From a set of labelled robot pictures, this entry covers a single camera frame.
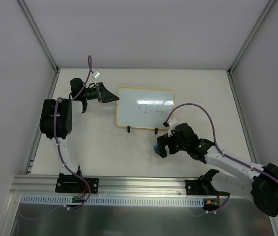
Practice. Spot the wire whiteboard stand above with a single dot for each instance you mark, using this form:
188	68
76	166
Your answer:
128	128

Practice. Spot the yellow framed whiteboard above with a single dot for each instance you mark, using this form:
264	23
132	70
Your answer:
144	108

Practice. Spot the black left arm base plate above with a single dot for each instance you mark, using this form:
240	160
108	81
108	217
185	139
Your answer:
73	184

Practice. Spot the white slotted cable duct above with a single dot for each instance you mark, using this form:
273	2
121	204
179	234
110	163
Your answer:
113	201

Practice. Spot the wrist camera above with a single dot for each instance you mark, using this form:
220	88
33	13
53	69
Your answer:
96	74
171	124

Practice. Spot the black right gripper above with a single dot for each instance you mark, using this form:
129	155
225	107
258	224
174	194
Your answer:
162	147

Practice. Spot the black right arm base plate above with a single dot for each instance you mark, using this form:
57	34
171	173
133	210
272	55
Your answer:
201	186

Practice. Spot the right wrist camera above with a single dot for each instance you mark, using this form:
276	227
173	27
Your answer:
171	124

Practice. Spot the aluminium mounting rail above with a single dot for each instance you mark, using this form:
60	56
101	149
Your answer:
113	186

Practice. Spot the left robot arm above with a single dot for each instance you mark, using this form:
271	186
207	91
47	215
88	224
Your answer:
56	122

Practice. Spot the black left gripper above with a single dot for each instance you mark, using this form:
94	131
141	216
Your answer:
100	92

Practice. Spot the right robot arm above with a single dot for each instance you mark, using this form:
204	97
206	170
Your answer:
248	180

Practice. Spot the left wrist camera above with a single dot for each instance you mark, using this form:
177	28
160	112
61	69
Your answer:
96	74

